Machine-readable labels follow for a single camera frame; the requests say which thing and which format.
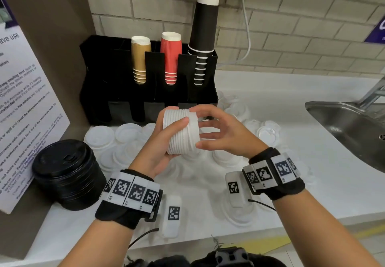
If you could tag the person's right hand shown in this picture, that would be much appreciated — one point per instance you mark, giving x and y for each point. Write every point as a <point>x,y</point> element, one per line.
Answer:
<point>237,140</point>

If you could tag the person's left hand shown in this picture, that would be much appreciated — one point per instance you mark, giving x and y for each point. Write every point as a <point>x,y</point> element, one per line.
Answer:
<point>150,152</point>

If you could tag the stack of white lids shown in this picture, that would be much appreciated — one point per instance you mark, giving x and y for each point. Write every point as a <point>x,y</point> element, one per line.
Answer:
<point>183,138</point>

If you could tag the pile of white cup lids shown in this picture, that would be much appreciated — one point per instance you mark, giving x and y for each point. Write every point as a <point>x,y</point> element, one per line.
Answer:
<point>99,137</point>

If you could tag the black cup and lid organizer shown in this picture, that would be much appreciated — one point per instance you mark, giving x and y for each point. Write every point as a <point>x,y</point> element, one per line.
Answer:
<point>99,89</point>

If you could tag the stack of black lids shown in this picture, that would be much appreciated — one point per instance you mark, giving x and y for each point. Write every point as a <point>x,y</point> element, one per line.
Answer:
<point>69,176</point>

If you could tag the person's right forearm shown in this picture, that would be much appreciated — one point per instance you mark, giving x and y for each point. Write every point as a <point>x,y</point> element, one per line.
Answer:
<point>315,233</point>

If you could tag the person's left forearm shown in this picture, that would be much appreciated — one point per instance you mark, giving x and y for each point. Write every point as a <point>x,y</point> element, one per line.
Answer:
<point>99,245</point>

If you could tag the right marker wristband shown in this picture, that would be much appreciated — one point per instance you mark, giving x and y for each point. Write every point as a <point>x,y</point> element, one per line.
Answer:
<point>270,173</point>

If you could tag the stack of gold paper cups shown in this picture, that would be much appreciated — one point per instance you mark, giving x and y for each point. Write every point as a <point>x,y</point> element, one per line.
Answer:
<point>140,59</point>

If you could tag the stack of red paper cups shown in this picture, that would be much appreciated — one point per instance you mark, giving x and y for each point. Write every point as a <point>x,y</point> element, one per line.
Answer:
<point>171,56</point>

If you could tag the steel sink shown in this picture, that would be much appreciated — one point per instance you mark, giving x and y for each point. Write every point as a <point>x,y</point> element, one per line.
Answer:
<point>355,128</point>

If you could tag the stack of black paper cups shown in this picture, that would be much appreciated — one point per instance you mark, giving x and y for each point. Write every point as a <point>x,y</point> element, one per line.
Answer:
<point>204,23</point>

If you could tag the microwave safety poster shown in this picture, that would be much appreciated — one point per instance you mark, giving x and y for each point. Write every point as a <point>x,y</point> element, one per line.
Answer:
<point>27,125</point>

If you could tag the steel faucet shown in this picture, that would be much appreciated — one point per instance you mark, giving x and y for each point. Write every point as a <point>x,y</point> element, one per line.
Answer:
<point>374,93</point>

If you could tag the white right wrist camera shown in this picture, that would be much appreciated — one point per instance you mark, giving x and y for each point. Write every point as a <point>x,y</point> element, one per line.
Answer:
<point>234,188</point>

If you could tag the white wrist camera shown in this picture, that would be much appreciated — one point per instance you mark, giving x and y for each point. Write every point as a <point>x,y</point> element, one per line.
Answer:
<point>173,215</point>
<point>234,188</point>

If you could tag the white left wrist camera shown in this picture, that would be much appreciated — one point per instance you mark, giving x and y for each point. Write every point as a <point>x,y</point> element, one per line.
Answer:
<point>173,215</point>

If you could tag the black chest camera mount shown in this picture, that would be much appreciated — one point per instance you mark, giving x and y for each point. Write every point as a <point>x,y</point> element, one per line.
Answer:
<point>231,257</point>

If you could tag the purple wall sign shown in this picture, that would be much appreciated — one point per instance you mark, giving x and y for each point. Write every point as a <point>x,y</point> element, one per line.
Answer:
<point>377,33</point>

